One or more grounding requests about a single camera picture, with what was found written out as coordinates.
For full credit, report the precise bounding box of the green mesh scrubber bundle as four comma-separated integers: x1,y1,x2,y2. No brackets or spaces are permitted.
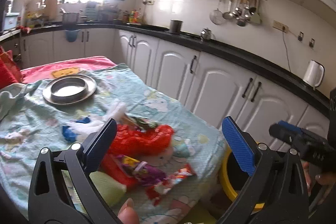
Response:
89,171,126,207

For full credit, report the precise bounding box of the red cylindrical cup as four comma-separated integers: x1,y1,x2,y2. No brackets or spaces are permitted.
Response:
100,153,138,192

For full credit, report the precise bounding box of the blue plastic bag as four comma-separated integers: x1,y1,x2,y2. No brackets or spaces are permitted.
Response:
62,117,91,143

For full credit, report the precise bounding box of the purple snack wrapper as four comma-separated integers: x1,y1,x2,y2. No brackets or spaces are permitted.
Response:
116,155,167,186

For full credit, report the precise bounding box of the red plastic bag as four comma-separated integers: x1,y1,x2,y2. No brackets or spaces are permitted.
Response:
107,124,174,157

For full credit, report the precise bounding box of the green pea snack bag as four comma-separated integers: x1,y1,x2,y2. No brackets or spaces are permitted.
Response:
121,114,159,130

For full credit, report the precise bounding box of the yellow rim trash bin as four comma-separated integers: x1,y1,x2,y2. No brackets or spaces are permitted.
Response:
218,147,250,202

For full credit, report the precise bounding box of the right hand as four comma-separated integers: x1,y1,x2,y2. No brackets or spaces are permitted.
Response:
301,161,335,205

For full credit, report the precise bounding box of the left hand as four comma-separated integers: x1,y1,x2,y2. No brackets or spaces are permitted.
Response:
117,198,139,224

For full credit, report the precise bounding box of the white electric kettle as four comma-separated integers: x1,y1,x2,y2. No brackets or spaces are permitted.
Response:
303,60,325,89

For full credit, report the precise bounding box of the hello kitty green blanket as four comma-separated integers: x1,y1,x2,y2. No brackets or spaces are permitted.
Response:
1,64,228,223

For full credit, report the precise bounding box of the red white snack wrapper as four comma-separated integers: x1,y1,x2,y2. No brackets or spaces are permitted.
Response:
146,163,196,206

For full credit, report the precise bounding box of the metal bowl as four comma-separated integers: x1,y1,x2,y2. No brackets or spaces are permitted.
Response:
51,77,88,103

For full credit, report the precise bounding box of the metal plate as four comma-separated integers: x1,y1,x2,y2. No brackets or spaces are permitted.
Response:
43,74,97,106

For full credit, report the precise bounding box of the small steel teapot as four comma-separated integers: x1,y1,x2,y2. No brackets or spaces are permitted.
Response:
200,28,212,42

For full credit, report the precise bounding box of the pink bed sheet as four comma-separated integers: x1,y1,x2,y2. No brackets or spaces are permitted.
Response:
21,56,116,84

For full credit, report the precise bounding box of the red floral pillow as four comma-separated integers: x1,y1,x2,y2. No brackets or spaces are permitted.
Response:
0,47,23,89

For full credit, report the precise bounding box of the dark metal canister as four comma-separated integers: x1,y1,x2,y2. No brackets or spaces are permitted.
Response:
169,20,183,34

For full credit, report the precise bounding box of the blue hanging basket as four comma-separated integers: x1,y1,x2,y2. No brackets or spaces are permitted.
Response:
65,30,80,43

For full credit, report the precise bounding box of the steel cooking pot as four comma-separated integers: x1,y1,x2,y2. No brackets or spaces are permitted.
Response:
60,8,80,25

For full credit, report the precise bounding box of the hanging wire strainer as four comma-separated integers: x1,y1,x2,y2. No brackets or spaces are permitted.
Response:
210,9,224,25

